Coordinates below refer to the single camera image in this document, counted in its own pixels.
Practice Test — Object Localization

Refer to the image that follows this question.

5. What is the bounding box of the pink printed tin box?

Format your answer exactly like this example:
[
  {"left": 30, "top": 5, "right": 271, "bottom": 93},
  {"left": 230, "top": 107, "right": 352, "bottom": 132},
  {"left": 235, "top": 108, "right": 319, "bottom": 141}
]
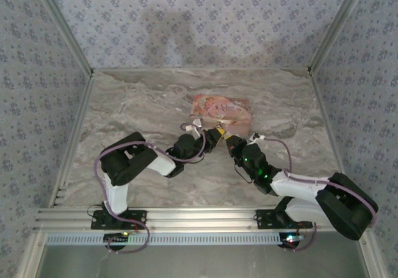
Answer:
[{"left": 188, "top": 94, "right": 253, "bottom": 136}]

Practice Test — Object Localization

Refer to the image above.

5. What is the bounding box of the black controller board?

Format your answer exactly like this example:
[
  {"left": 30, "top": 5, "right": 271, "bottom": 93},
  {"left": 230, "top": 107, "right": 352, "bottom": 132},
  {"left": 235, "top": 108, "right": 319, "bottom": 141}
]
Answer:
[
  {"left": 279, "top": 233, "right": 304, "bottom": 248},
  {"left": 104, "top": 233, "right": 131, "bottom": 245}
]

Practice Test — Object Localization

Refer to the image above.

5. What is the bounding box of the thin black wire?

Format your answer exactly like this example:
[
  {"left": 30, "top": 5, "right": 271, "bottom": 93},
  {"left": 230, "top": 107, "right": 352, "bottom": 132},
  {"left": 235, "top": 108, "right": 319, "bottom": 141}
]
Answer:
[{"left": 233, "top": 162, "right": 254, "bottom": 184}]

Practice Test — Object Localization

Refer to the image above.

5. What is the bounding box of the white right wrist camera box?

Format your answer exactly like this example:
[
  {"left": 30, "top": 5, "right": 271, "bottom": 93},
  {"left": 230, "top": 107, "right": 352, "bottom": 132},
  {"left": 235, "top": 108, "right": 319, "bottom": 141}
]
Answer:
[{"left": 248, "top": 132, "right": 267, "bottom": 144}]

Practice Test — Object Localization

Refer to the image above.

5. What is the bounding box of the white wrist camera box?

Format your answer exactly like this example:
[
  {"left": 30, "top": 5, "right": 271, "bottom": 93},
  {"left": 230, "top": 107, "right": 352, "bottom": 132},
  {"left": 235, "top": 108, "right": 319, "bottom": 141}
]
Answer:
[
  {"left": 248, "top": 132, "right": 267, "bottom": 144},
  {"left": 190, "top": 118, "right": 205, "bottom": 137}
]

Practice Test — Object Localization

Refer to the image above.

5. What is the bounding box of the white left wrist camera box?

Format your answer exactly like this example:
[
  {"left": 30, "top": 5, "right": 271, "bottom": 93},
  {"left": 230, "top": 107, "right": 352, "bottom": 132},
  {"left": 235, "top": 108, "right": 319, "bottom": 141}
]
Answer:
[{"left": 190, "top": 118, "right": 205, "bottom": 137}]

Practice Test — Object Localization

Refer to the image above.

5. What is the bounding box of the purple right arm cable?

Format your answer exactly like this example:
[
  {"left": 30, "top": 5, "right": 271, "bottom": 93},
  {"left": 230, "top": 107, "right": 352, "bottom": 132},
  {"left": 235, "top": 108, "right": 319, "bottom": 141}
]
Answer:
[{"left": 262, "top": 136, "right": 379, "bottom": 254}]

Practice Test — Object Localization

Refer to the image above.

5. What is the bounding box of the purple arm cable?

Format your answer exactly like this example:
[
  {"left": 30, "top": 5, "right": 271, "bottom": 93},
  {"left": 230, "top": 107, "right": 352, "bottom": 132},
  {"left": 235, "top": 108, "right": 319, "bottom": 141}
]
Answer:
[
  {"left": 262, "top": 136, "right": 379, "bottom": 254},
  {"left": 94, "top": 121, "right": 208, "bottom": 256}
]

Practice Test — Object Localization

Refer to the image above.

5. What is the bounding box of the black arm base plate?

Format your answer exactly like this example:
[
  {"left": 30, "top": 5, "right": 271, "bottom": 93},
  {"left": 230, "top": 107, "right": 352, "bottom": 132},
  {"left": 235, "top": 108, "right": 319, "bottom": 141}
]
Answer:
[
  {"left": 255, "top": 208, "right": 313, "bottom": 231},
  {"left": 91, "top": 208, "right": 147, "bottom": 231}
]

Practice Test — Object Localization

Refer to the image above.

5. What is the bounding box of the aluminium table edge rail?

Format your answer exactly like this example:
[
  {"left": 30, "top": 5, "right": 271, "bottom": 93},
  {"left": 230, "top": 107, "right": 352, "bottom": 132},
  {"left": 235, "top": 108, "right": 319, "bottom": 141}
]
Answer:
[
  {"left": 93, "top": 67, "right": 310, "bottom": 73},
  {"left": 48, "top": 72, "right": 95, "bottom": 209}
]

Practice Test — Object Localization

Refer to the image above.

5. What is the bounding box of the wide aluminium base rail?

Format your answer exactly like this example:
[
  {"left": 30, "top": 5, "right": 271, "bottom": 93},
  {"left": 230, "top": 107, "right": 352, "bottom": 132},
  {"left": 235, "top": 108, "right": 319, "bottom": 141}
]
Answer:
[{"left": 34, "top": 208, "right": 338, "bottom": 231}]

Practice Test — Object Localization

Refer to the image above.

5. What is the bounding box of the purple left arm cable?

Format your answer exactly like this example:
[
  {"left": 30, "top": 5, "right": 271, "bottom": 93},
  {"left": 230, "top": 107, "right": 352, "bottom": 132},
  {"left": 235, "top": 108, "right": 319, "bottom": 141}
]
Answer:
[{"left": 94, "top": 121, "right": 208, "bottom": 256}]

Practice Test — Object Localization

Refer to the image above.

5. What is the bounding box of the grey slotted cable duct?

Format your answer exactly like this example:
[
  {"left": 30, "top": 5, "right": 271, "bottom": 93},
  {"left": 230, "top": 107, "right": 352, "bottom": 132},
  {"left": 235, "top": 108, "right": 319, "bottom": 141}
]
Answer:
[{"left": 45, "top": 231, "right": 307, "bottom": 247}]

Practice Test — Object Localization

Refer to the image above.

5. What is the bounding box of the aluminium frame post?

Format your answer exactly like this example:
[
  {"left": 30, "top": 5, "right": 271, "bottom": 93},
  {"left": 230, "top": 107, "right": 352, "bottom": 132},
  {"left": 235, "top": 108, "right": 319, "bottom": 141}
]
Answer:
[
  {"left": 30, "top": 0, "right": 95, "bottom": 75},
  {"left": 307, "top": 0, "right": 373, "bottom": 73},
  {"left": 357, "top": 231, "right": 393, "bottom": 278},
  {"left": 17, "top": 231, "right": 47, "bottom": 278}
]

